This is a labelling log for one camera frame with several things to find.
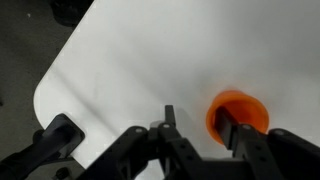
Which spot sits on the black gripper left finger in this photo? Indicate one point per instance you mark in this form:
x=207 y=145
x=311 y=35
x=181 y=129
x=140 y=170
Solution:
x=173 y=150

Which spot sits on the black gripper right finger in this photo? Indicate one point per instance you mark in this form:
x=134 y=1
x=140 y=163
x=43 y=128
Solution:
x=260 y=146

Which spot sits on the small orange plastic bowl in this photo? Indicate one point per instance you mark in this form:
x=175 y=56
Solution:
x=246 y=108

